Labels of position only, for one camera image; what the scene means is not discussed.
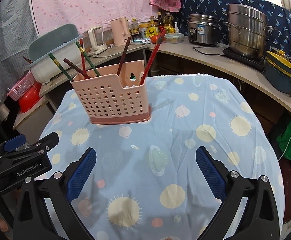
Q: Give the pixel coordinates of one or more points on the clear food container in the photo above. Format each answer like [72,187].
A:
[173,38]

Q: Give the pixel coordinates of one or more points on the black induction cooker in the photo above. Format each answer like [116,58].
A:
[255,64]

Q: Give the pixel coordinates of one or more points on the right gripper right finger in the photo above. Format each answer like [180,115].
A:
[260,217]

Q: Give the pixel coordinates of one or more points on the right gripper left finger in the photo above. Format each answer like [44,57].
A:
[32,219]

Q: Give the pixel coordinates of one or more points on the white teal dish rack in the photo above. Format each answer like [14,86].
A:
[61,42]

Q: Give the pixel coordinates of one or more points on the pink perforated utensil holder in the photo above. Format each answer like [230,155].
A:
[112,99]

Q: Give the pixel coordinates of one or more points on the pink plastic basket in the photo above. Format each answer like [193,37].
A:
[21,87]

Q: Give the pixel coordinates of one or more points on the brown chopstick middle holder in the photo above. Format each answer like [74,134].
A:
[123,55]

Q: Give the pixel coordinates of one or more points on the silver rice cooker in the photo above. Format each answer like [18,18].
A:
[203,29]

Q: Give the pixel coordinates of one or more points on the red chopstick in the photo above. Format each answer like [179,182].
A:
[152,56]
[82,56]

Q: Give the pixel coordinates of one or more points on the pink dotted curtain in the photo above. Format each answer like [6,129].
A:
[85,14]

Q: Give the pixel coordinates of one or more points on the red tomato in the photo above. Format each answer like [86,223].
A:
[154,38]

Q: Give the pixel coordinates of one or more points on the grey striped sheet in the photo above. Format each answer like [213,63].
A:
[16,34]

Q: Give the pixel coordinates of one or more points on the pink electric kettle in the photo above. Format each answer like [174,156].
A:
[120,31]

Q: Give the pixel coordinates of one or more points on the yellow teal stacked bowls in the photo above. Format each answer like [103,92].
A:
[277,70]

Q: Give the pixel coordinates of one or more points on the red chopstick in holder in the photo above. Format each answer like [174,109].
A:
[82,56]

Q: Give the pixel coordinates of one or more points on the brown chopstick in holder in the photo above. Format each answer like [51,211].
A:
[77,69]

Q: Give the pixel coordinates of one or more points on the blue patterned tablecloth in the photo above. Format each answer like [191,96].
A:
[146,183]

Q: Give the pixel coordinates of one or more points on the white glass kettle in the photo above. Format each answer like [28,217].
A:
[96,47]

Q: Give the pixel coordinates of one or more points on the cooking oil bottle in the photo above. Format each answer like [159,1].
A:
[168,23]

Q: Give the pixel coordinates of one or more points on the red plastic basin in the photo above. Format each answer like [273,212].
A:
[30,98]

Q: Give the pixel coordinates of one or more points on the navy floral cloth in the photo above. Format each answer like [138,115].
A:
[268,12]

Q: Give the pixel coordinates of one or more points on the stainless steamer pot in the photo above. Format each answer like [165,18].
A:
[247,30]

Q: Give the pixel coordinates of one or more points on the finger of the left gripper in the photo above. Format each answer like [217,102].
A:
[14,143]

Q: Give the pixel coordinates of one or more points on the green chopstick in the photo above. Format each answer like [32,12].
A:
[87,59]
[56,62]

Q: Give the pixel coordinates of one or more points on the green chopstick in holder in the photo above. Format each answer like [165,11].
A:
[56,62]

